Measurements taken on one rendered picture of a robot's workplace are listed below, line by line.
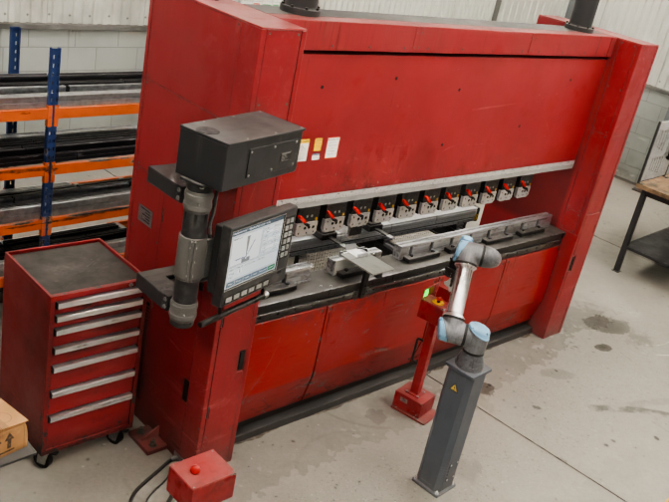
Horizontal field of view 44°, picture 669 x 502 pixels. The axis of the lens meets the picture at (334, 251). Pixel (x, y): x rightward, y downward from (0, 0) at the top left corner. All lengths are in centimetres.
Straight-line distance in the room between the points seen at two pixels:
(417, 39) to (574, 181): 228
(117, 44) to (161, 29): 428
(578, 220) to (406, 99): 222
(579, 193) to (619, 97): 74
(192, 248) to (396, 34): 168
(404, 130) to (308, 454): 187
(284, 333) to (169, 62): 152
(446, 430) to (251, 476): 105
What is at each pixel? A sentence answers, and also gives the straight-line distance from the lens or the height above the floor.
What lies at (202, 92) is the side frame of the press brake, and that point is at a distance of 386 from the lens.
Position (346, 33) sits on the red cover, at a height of 225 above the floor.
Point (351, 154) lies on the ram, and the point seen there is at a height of 161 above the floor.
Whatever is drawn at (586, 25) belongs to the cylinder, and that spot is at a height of 235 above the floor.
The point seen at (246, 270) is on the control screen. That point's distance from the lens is 347.
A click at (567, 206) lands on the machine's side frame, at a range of 641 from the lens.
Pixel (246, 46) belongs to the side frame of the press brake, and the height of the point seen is 220.
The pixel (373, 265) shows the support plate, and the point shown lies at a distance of 468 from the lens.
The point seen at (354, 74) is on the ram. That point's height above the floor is 204.
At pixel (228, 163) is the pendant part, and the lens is 316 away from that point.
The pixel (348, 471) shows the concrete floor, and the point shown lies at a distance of 473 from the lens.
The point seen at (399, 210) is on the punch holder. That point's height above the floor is 123.
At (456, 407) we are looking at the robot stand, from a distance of 444.
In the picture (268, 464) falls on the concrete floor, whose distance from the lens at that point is 466.
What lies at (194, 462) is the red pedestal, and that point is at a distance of 332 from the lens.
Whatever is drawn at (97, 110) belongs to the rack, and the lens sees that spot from 531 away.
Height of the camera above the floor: 288
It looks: 23 degrees down
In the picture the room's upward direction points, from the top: 12 degrees clockwise
